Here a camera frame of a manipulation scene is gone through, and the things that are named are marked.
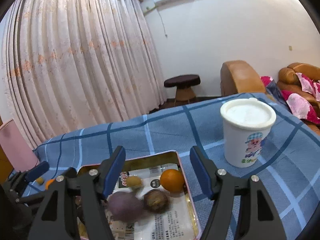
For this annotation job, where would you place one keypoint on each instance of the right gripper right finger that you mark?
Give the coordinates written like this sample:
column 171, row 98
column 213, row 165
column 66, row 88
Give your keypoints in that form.
column 258, row 217

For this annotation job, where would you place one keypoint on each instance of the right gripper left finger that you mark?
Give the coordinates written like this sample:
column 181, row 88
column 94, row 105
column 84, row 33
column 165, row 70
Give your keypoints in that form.
column 56, row 217

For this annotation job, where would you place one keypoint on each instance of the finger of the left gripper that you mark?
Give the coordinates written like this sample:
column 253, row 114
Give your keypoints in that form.
column 30, row 175
column 37, row 194

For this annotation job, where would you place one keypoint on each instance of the orange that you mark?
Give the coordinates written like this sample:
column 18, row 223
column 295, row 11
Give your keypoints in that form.
column 48, row 183
column 172, row 180

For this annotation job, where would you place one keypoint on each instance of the small brown longan fruit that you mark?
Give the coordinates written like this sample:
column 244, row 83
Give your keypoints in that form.
column 40, row 180

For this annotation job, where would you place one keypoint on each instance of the purple round fruit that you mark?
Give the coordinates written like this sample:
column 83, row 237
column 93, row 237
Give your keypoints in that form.
column 125, row 207

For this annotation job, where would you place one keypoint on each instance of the small green-brown kiwi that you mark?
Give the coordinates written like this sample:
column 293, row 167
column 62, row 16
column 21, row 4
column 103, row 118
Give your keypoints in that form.
column 134, row 182

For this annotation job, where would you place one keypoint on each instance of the dark brown mangosteen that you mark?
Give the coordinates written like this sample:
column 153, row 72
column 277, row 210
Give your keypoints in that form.
column 156, row 201

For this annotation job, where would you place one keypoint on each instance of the small dark brown fruit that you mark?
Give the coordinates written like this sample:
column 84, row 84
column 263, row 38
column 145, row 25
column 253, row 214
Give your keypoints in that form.
column 79, row 210

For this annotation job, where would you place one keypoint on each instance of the pink cylindrical bin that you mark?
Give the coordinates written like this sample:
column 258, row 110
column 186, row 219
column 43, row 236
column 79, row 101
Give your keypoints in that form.
column 16, row 148

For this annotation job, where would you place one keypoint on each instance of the pink metal tin tray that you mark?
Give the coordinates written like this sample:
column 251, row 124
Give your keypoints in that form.
column 180, row 221

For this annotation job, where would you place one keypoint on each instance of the white paper cup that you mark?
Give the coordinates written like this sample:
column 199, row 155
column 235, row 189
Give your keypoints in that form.
column 246, row 123

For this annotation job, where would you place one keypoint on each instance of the pink floral blanket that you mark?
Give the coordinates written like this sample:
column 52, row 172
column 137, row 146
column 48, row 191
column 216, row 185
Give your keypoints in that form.
column 298, row 105

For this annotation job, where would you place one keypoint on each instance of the pink floral curtain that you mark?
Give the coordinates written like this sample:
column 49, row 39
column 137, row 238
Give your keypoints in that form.
column 72, row 64

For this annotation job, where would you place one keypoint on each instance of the brown leather sofa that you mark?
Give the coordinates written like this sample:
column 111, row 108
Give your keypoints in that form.
column 303, row 79

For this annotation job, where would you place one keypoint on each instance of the brown leather armchair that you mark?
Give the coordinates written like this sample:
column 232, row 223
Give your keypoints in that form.
column 239, row 77

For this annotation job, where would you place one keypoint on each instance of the dark round stool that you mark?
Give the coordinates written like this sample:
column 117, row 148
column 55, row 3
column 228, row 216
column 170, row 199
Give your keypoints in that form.
column 183, row 84

